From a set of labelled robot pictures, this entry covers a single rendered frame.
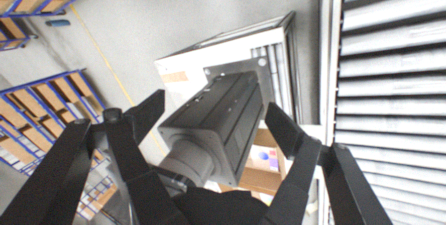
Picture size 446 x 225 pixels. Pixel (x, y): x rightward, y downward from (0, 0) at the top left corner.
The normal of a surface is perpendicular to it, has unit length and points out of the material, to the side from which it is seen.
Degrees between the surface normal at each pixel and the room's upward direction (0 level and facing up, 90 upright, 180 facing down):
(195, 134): 0
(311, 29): 0
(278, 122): 66
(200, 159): 88
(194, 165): 88
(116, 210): 84
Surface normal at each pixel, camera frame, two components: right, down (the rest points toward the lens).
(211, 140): -0.41, 0.51
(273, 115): -0.99, -0.11
